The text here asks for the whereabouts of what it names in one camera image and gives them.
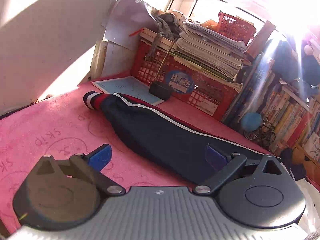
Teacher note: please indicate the large blue plush toy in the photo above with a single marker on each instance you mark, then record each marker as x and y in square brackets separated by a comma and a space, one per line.
[285, 60]

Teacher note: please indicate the model bicycle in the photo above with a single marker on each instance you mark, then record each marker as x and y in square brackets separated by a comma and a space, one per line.
[265, 135]

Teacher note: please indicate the pink rabbit-print mat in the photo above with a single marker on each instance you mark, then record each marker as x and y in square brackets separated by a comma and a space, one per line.
[50, 130]

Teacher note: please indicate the small black box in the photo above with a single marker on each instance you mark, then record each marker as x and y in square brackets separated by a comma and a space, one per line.
[160, 91]

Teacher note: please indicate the red plastic crate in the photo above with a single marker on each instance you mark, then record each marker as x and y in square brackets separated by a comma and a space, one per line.
[205, 97]

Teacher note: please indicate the light blue booklet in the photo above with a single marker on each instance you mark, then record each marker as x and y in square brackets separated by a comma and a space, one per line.
[120, 86]

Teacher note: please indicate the white framed window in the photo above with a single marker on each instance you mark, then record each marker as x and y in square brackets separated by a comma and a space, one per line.
[212, 5]

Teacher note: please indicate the white paper sheet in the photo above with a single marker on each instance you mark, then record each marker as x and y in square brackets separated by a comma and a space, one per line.
[125, 22]

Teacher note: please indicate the row of tall blue books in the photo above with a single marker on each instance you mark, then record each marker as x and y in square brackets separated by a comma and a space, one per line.
[250, 87]

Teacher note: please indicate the blue plush ball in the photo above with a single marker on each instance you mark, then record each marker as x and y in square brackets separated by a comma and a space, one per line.
[251, 122]

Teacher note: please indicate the small red basket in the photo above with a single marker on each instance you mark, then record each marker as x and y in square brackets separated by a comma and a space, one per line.
[235, 27]

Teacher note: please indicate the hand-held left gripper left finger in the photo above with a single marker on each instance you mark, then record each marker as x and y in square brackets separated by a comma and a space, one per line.
[100, 155]

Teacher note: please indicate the stack of papers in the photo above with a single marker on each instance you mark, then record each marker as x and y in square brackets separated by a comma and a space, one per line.
[207, 52]

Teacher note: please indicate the wooden shelf with drawers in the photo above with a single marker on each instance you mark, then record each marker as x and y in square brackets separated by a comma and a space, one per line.
[307, 162]

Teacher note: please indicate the navy and white jacket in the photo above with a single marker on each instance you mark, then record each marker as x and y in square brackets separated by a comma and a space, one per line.
[155, 135]

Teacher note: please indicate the row of colourful upright books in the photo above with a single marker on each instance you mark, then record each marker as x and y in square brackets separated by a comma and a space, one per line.
[292, 115]

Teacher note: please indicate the grey knitted cloth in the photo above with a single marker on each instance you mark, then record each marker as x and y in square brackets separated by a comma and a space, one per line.
[167, 23]

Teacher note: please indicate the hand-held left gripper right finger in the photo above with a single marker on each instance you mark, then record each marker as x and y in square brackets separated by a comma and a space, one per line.
[215, 158]

